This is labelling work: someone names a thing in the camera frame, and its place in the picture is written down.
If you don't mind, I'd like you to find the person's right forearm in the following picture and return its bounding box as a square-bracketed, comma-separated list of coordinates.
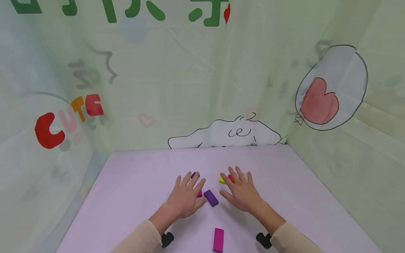
[250, 200, 323, 253]

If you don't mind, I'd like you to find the person's left forearm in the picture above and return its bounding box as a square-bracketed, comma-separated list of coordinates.
[111, 203, 182, 253]

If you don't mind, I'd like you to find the black wrist band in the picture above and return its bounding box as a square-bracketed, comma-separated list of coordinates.
[161, 232, 175, 249]
[256, 232, 272, 249]

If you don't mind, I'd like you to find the person's left hand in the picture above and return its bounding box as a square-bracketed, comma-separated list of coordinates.
[166, 171, 208, 219]

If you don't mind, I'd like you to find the person's right hand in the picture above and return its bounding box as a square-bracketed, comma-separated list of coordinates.
[219, 166, 265, 213]

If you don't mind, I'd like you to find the purple rectangular block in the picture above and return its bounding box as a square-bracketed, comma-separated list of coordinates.
[204, 190, 219, 207]

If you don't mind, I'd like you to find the magenta rectangular block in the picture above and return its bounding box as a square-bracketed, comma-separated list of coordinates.
[213, 228, 225, 253]

